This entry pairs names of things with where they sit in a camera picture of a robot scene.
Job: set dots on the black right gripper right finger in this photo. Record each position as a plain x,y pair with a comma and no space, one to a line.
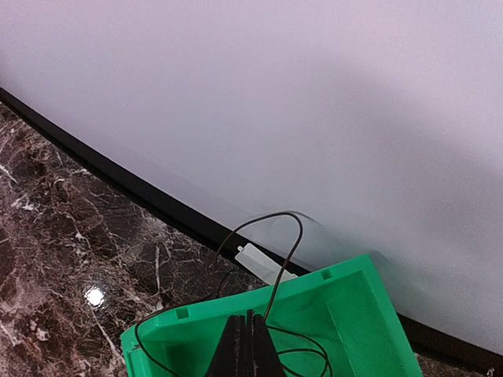
262,358

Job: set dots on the green plastic bin left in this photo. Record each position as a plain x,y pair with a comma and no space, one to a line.
336,321

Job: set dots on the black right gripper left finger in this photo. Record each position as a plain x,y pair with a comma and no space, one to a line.
230,353

